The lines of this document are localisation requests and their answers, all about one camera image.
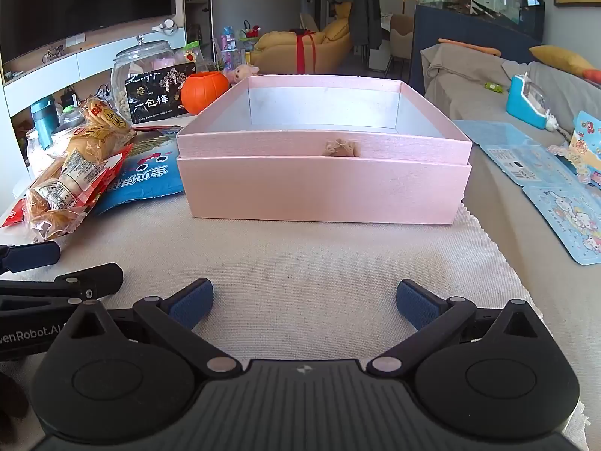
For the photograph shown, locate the blue toy appliance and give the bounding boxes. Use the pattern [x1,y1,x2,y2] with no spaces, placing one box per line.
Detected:
[506,73,560,132]

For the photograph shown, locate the dark coat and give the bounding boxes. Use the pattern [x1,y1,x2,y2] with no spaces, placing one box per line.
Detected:
[329,0,382,50]

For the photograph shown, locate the dark blue cabinet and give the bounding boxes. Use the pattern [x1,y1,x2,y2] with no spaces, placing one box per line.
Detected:
[408,4,546,97]

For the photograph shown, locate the blue cartoon sticker pack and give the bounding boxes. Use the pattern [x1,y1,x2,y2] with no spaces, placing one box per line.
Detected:
[522,183,601,265]

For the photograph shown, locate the white shelf unit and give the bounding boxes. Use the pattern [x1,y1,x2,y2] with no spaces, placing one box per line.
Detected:
[0,19,189,120]

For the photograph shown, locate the orange pumpkin cup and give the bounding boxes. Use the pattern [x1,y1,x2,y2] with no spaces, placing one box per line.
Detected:
[181,71,231,116]

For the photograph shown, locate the teal bottle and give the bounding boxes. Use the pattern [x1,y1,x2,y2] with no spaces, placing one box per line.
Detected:
[30,95,60,151]

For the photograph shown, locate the small cake packet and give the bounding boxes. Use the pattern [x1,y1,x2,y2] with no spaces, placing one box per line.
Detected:
[27,149,118,242]

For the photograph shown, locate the flower print packet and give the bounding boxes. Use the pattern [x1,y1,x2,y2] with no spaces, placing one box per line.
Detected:
[181,42,208,74]

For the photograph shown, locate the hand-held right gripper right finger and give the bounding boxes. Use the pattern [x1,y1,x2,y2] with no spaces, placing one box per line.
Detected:
[366,279,542,379]

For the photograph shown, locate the black snack packet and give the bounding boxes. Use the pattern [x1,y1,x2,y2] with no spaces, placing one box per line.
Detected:
[124,62,197,126]

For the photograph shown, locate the long bread packet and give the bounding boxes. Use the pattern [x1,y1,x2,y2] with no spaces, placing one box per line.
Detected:
[49,124,137,170]

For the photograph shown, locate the pink doll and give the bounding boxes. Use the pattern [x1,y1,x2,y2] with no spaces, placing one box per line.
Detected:
[223,64,260,86]

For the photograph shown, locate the beige chair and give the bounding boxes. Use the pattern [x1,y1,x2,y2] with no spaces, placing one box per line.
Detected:
[389,14,415,63]

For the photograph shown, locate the yellow label cracker packet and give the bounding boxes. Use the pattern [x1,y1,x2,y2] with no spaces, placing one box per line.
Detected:
[77,95,137,138]

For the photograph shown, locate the plain blue sheet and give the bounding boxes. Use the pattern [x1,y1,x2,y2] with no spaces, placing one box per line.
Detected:
[455,120,527,147]

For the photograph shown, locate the television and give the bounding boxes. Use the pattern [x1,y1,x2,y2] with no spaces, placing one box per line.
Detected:
[0,0,177,65]

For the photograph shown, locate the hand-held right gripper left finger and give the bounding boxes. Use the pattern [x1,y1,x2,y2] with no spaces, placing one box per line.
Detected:
[69,278,241,379]

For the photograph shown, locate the yellow sofa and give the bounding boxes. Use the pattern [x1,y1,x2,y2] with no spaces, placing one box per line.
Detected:
[251,2,353,75]

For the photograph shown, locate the glass jar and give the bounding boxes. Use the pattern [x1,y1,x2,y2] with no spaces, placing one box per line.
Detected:
[110,35,177,125]

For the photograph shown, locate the colourful water bottle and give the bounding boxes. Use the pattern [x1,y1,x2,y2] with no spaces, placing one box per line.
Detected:
[213,26,240,69]

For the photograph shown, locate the blue snack packet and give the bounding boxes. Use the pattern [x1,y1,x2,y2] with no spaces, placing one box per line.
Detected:
[96,124,185,215]

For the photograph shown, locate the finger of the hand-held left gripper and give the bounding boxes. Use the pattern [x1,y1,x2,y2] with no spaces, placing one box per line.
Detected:
[0,263,124,313]
[0,241,62,274]

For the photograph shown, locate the colourful sticker packet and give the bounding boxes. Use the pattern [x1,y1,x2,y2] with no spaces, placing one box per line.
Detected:
[569,111,601,176]

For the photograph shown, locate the red ribbon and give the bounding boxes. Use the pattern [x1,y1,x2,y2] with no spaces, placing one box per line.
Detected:
[293,29,317,75]

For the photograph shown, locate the small red snack packet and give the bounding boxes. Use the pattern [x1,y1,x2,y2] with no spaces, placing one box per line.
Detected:
[0,197,28,227]

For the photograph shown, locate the blue card pack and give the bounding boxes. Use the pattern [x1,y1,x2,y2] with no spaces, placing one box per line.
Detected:
[483,143,579,189]

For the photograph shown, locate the pink gift box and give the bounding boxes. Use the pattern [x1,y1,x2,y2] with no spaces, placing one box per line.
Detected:
[176,75,473,226]

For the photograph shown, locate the red roast duck packet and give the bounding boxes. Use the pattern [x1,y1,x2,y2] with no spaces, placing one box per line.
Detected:
[80,143,135,210]

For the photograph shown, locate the yellow pillow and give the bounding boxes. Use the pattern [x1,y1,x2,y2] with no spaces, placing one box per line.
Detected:
[529,45,597,79]

